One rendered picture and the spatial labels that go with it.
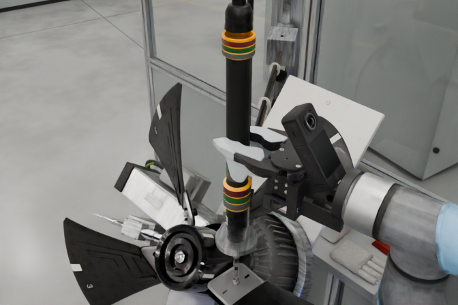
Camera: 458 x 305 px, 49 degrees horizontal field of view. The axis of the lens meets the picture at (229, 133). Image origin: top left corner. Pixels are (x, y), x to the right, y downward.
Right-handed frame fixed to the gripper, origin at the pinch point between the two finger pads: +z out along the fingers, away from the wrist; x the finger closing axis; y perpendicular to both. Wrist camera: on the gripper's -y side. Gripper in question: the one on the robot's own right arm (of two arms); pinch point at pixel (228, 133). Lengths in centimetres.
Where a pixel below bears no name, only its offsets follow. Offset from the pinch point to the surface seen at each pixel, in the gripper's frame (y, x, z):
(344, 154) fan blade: 7.6, 15.8, -11.9
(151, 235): 40.3, 6.0, 25.9
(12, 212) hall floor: 150, 49, 187
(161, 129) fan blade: 18.7, 15.7, 30.0
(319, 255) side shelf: 64, 45, 2
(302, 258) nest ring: 37.5, 17.9, -5.7
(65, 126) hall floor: 150, 125, 238
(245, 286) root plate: 31.4, 0.6, -3.2
